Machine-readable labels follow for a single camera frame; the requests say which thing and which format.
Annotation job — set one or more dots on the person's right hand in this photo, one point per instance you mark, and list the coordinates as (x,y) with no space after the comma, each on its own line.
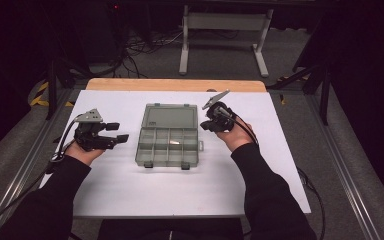
(237,135)

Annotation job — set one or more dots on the clear plastic compartment box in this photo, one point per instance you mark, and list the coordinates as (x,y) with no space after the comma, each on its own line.
(167,143)

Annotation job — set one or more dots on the wooden table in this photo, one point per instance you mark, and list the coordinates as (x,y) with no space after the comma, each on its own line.
(176,85)

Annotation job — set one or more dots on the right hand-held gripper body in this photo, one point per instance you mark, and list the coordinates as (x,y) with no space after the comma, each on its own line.
(221,116)

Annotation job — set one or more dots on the person's dark clothing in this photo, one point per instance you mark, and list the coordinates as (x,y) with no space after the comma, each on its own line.
(166,230)

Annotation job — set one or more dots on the black metal stand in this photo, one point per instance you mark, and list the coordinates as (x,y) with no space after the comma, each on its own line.
(325,96)
(51,90)

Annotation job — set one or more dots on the yellow and black floor tape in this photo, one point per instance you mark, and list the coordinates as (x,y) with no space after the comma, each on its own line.
(40,96)

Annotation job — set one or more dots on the white metal stand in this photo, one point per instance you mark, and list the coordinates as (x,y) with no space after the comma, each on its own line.
(226,21)

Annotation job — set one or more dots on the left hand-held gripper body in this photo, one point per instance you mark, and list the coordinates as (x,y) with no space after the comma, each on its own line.
(90,133)

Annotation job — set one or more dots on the person's left hand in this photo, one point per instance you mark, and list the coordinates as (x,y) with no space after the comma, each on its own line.
(85,154)

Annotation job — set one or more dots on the white table board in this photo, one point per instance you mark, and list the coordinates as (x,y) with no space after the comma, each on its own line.
(166,193)

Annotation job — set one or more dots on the aluminium floor rail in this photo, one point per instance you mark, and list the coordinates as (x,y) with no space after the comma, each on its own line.
(23,166)
(343,166)

